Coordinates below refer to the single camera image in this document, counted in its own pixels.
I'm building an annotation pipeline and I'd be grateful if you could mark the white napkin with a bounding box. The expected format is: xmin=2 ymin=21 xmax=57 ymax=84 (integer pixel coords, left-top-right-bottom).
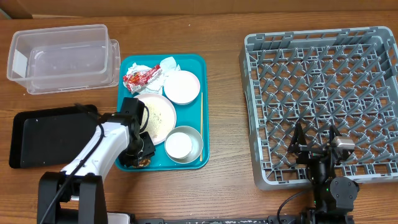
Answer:
xmin=137 ymin=73 xmax=163 ymax=94
xmin=159 ymin=57 xmax=181 ymax=76

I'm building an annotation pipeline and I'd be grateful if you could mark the clear plastic bin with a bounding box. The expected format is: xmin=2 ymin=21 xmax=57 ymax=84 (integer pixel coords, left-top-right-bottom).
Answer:
xmin=7 ymin=24 xmax=121 ymax=95

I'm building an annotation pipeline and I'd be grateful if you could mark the white cup in bowl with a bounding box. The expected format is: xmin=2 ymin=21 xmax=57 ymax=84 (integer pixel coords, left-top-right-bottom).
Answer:
xmin=165 ymin=133 xmax=192 ymax=159

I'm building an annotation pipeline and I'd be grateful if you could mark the black plastic tray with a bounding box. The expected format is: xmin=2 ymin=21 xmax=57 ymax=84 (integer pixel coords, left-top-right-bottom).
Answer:
xmin=9 ymin=106 xmax=96 ymax=169

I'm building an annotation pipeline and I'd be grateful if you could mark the brown food scrap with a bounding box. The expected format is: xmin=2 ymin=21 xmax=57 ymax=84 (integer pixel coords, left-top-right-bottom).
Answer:
xmin=133 ymin=159 xmax=151 ymax=169

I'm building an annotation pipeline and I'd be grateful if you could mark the large white plate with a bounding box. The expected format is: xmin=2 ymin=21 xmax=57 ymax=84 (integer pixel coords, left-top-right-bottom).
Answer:
xmin=136 ymin=93 xmax=177 ymax=146

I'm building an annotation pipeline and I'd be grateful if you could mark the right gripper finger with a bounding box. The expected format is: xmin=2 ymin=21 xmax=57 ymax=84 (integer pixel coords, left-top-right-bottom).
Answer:
xmin=329 ymin=124 xmax=341 ymax=146
xmin=287 ymin=123 xmax=307 ymax=153

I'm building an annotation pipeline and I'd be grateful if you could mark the metal bowl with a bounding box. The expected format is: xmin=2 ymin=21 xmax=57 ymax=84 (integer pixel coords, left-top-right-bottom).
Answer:
xmin=164 ymin=126 xmax=203 ymax=164

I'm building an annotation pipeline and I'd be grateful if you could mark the small white bowl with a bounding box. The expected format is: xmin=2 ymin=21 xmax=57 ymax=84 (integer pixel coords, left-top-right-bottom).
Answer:
xmin=164 ymin=70 xmax=200 ymax=105

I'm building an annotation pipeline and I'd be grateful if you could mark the grey dishwasher rack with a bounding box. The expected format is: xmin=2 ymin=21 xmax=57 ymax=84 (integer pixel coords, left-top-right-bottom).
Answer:
xmin=239 ymin=26 xmax=397 ymax=190

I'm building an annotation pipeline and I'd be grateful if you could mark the red snack wrapper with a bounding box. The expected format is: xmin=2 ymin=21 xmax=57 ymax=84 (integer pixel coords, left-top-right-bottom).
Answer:
xmin=123 ymin=63 xmax=162 ymax=94

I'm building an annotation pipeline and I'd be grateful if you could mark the wooden chopstick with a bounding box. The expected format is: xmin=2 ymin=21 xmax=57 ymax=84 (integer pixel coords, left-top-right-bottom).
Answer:
xmin=200 ymin=92 xmax=203 ymax=162

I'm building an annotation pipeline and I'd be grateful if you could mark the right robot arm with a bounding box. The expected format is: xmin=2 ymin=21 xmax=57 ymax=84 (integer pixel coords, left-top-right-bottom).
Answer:
xmin=288 ymin=123 xmax=359 ymax=223

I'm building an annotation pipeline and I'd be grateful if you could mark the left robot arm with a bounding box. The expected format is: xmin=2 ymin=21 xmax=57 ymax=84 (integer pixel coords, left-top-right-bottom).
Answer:
xmin=37 ymin=111 xmax=155 ymax=223

